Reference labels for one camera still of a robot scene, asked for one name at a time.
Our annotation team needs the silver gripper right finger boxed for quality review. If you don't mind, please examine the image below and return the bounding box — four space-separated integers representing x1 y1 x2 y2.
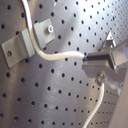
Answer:
101 31 116 49

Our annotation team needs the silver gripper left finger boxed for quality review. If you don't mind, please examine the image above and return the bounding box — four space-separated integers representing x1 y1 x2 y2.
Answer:
82 39 128 79

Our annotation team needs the white braided cable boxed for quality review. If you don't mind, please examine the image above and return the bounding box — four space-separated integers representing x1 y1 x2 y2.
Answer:
20 0 106 128

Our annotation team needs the left grey metal clip bracket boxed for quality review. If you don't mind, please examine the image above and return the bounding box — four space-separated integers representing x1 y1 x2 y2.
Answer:
1 19 55 68

